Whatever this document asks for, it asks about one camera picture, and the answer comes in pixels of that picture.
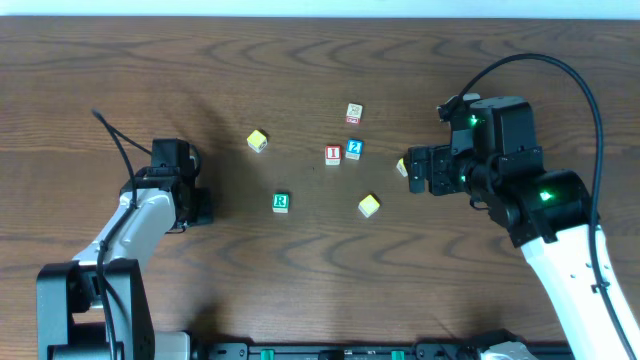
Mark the red letter I block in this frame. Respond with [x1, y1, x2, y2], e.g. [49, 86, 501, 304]
[325, 145, 342, 166]

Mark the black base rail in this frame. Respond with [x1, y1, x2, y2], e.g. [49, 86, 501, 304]
[191, 342, 480, 360]

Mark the white red picture block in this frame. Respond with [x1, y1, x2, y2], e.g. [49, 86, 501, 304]
[345, 103, 363, 124]

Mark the green letter R block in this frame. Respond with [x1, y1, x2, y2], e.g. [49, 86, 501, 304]
[272, 193, 290, 213]

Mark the right black cable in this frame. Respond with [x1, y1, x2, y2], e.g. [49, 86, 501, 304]
[439, 53, 636, 360]

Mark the yellow block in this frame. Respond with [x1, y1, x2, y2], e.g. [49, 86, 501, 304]
[358, 194, 381, 218]
[247, 129, 268, 153]
[396, 158, 408, 177]

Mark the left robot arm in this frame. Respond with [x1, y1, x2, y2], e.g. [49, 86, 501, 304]
[36, 139, 213, 360]

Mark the blue number 2 block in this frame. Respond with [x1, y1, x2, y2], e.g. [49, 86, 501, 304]
[345, 139, 364, 160]

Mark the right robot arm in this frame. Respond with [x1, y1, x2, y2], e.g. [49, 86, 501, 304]
[404, 94, 639, 359]

